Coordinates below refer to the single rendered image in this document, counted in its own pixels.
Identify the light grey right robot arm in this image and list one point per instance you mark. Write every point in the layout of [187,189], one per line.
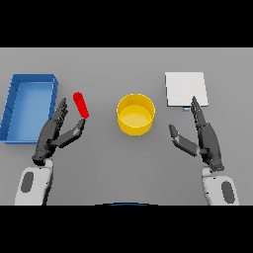
[219,189]

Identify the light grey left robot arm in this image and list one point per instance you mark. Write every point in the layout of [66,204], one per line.
[34,186]

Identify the pale square measuring scale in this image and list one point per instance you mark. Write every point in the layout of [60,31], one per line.
[186,89]

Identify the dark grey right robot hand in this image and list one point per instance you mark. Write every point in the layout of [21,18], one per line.
[209,141]

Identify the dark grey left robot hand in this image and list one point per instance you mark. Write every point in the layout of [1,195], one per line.
[49,136]

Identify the red beaker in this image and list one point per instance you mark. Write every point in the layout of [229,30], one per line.
[81,105]

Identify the yellow bowl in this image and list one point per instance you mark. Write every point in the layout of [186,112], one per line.
[135,114]

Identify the blue tray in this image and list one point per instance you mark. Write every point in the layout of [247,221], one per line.
[29,107]

